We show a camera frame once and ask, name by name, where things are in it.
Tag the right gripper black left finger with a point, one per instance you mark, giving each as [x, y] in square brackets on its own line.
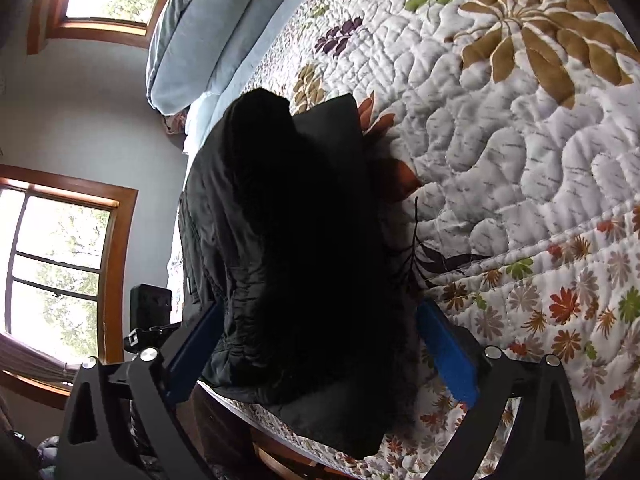
[95, 442]

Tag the black pants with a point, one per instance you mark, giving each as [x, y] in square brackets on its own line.
[281, 224]

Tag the wooden framed side window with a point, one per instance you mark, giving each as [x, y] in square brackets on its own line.
[64, 243]

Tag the grey curtain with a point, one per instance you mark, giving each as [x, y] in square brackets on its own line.
[28, 362]

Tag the crumpled beige clothes pile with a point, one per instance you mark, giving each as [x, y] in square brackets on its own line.
[175, 125]

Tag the light blue bed sheet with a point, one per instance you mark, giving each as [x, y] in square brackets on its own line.
[261, 23]

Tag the light blue folded duvet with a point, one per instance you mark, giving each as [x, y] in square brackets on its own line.
[185, 47]

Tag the wooden framed headboard window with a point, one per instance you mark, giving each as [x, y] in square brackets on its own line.
[126, 22]

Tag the floral quilted bedspread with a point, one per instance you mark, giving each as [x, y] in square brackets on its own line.
[514, 125]

